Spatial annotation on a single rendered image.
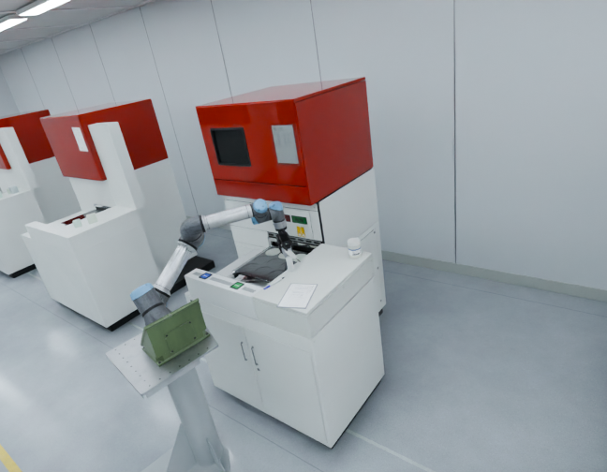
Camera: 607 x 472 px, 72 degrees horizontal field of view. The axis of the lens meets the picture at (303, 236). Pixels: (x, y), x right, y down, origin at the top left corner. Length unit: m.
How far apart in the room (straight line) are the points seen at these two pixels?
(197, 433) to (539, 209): 2.78
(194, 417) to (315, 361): 0.75
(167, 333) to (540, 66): 2.80
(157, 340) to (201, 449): 0.80
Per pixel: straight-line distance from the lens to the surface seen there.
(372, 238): 3.05
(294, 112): 2.26
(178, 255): 2.36
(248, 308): 2.20
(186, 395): 2.36
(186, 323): 2.10
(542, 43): 3.32
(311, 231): 2.53
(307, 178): 2.34
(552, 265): 3.76
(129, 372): 2.19
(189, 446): 2.66
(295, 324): 2.01
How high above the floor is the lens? 2.06
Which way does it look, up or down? 24 degrees down
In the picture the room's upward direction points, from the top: 10 degrees counter-clockwise
